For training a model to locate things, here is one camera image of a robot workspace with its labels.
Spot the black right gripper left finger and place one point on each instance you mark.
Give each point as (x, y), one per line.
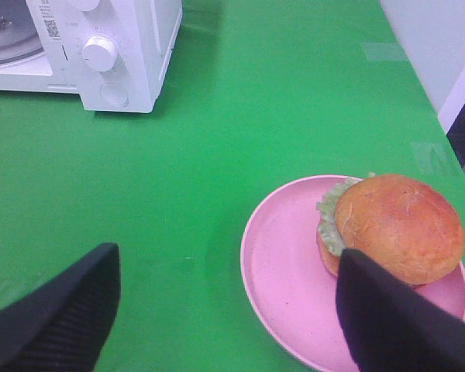
(63, 324)

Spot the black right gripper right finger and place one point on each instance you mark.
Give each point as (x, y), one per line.
(388, 326)

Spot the burger with lettuce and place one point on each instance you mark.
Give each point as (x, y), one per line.
(401, 223)

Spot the pink plate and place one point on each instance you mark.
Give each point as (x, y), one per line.
(289, 287)

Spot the round door release button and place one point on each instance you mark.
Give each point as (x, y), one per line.
(114, 94)

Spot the white microwave knob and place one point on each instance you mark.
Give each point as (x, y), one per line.
(99, 53)
(85, 5)

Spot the green table mat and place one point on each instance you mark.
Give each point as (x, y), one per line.
(257, 94)

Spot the white microwave oven body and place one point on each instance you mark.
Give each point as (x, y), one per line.
(144, 33)

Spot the glass microwave turntable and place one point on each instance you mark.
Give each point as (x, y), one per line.
(18, 36)

